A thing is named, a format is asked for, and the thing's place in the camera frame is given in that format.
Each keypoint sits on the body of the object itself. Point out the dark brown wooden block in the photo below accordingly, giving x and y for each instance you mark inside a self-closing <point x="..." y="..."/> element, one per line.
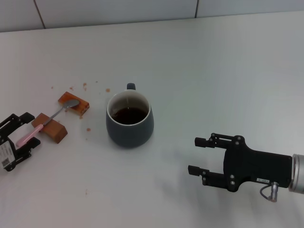
<point x="55" y="133"/>

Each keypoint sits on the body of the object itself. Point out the orange brown wooden block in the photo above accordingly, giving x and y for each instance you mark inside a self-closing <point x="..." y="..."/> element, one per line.
<point x="83" y="106"/>

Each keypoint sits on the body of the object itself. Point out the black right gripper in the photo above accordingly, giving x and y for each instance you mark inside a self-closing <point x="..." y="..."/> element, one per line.
<point x="259" y="166"/>

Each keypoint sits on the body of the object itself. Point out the dark coffee liquid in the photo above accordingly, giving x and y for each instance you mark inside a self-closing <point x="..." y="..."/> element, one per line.
<point x="129" y="116"/>

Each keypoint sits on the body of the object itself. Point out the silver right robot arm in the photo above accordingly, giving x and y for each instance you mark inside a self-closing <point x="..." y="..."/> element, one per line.
<point x="298" y="173"/>

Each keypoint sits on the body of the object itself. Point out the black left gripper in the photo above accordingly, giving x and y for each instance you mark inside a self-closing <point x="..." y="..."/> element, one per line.
<point x="6" y="154"/>

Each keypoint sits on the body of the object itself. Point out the grey ceramic cup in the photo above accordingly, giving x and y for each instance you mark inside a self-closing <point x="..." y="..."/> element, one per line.
<point x="128" y="137"/>

